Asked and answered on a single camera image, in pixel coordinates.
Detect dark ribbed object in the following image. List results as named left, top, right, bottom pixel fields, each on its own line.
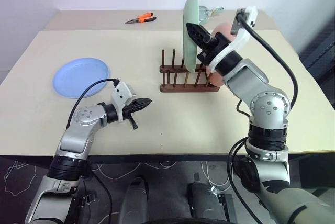
left=300, top=21, right=335, bottom=81

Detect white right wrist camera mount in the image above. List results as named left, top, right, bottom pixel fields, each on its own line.
left=208, top=6, right=259, bottom=74

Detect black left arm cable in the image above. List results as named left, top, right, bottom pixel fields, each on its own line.
left=66, top=77, right=120, bottom=224

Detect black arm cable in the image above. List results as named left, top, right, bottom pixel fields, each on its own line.
left=66, top=77, right=120, bottom=224
left=226, top=12, right=299, bottom=224

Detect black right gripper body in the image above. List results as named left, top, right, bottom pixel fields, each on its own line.
left=197, top=33, right=233, bottom=65

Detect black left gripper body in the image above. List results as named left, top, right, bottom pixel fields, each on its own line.
left=122, top=103, right=139, bottom=131

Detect pink plate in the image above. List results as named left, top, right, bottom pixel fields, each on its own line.
left=206, top=22, right=237, bottom=88

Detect orange handled pliers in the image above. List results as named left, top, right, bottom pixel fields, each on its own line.
left=125, top=12, right=158, bottom=25

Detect blue plate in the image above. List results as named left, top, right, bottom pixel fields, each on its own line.
left=52, top=57, right=111, bottom=99

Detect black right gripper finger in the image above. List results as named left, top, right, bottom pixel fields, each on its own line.
left=186, top=23, right=213, bottom=48

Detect grey metal hand tool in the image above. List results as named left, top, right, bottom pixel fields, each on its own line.
left=198, top=6, right=226, bottom=25

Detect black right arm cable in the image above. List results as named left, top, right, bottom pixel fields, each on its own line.
left=226, top=12, right=299, bottom=224

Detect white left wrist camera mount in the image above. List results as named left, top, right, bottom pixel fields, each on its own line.
left=110, top=81, right=137, bottom=123

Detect dark rounded shape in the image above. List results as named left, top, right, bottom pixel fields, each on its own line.
left=119, top=176, right=150, bottom=224
left=186, top=181, right=218, bottom=224

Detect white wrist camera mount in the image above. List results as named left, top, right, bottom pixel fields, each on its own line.
left=208, top=6, right=259, bottom=74
left=110, top=81, right=137, bottom=123

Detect small black floor box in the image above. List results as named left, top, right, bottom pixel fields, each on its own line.
left=77, top=193, right=98, bottom=207

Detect green plate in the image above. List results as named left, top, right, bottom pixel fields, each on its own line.
left=182, top=0, right=202, bottom=73

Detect wooden dish rack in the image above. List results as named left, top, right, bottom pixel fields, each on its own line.
left=159, top=48, right=219, bottom=93

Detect white floor cable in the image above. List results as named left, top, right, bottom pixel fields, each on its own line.
left=95, top=161, right=180, bottom=182
left=200, top=161, right=232, bottom=191
left=4, top=160, right=36, bottom=196

